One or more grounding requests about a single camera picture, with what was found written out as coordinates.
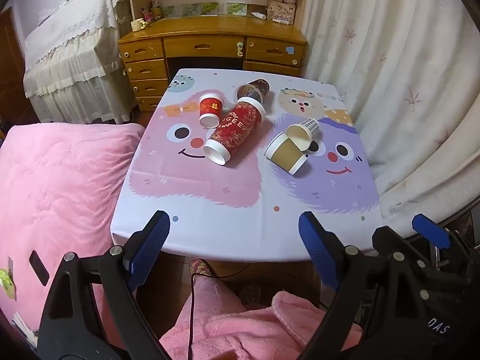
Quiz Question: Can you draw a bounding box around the cartoon monster tablecloth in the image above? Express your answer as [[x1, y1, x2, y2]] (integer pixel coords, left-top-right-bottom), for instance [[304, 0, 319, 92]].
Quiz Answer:
[[110, 68, 382, 263]]

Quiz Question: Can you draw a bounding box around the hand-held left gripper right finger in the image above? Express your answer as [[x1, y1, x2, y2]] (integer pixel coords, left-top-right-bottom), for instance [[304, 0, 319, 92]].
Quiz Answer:
[[298, 211, 411, 360]]

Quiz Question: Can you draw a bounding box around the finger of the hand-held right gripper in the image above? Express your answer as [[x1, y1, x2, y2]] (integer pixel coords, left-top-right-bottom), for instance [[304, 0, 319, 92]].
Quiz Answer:
[[412, 214, 475, 267], [372, 226, 418, 256]]

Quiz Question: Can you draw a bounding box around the black cable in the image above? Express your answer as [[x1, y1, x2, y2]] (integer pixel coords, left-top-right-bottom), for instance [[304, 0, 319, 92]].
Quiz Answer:
[[187, 260, 250, 346]]

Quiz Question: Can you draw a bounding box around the pink fleece blanket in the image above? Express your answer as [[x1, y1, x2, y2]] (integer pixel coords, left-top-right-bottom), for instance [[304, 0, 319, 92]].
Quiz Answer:
[[0, 122, 146, 349]]

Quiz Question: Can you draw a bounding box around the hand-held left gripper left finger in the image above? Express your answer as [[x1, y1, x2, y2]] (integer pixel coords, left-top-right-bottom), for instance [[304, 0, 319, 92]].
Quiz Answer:
[[37, 210, 173, 360]]

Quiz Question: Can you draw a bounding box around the green packet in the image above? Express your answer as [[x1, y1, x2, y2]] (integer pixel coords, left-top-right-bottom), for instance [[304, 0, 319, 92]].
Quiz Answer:
[[0, 268, 18, 301]]

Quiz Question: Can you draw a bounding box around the dark wooden door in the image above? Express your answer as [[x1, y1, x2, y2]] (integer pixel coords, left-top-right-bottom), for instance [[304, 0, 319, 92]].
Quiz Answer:
[[0, 7, 31, 128]]

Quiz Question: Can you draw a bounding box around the brown paper cup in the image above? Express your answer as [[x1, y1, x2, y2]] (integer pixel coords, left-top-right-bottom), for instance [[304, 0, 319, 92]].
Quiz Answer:
[[263, 132, 309, 177]]

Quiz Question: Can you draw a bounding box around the wooden desk with drawers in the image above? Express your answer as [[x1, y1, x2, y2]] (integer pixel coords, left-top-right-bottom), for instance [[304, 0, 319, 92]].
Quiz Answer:
[[118, 0, 309, 112]]

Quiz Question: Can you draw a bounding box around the patterned slipper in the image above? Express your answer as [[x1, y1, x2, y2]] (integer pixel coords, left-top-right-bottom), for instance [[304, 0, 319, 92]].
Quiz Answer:
[[238, 283, 263, 304], [189, 259, 211, 279]]

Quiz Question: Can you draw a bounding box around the tall red patterned cup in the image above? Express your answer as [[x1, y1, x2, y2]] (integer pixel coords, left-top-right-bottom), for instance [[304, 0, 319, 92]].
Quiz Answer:
[[203, 97, 267, 166]]

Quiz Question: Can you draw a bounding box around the checked paper cup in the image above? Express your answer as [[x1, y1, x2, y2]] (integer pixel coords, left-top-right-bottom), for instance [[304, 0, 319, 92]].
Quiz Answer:
[[285, 118, 320, 151]]

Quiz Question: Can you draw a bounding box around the black phone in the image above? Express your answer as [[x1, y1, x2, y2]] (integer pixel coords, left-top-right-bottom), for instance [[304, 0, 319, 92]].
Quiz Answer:
[[29, 250, 50, 287]]

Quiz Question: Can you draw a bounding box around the white lace covered furniture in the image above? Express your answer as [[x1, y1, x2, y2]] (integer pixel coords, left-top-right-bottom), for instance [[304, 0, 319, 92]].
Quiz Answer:
[[22, 0, 138, 125]]

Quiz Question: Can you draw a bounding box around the dark red glossy cup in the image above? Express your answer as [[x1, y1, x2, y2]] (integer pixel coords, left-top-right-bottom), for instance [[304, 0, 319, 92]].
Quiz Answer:
[[234, 79, 271, 105]]

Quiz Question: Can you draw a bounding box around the small red paper cup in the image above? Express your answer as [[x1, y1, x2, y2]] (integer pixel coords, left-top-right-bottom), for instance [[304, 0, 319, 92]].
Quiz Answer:
[[198, 92, 225, 128]]

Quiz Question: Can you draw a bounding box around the pink fleece robe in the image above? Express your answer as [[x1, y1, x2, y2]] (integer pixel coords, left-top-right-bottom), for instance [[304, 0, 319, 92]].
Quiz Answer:
[[159, 275, 364, 360]]

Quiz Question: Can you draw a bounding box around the white floral curtain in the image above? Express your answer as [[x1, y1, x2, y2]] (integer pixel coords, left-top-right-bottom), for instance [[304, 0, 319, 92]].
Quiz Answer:
[[299, 0, 480, 238]]

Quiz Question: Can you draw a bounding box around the wooden box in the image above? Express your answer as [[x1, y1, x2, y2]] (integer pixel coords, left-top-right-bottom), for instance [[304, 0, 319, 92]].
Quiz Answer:
[[266, 0, 298, 22]]

